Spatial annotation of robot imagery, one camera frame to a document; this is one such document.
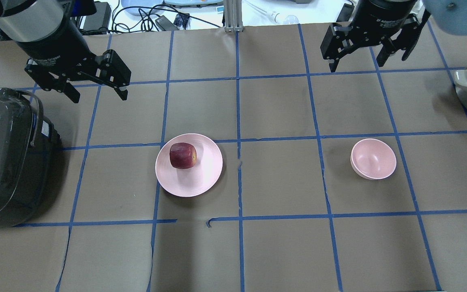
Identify pink bowl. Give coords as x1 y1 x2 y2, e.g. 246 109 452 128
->
350 138 397 180

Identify pink plate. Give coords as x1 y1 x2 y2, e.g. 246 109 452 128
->
154 133 223 198

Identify black power adapter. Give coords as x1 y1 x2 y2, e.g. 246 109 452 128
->
79 1 111 35

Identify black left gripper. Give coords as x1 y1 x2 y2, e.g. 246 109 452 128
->
16 19 131 103

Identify small black adapter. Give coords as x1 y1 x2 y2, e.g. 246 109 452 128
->
154 15 179 31

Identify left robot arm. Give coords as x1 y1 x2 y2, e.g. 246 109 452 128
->
0 0 131 103

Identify black cables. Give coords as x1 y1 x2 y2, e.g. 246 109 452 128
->
110 3 223 34

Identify white light bulb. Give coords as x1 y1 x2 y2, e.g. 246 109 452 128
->
268 11 300 25

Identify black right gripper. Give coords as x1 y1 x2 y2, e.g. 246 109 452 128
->
320 0 431 73

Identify black rice cooker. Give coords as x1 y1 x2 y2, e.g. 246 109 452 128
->
0 88 60 228

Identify aluminium frame post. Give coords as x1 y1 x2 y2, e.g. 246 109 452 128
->
223 0 244 33

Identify red apple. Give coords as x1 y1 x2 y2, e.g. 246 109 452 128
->
169 142 197 170

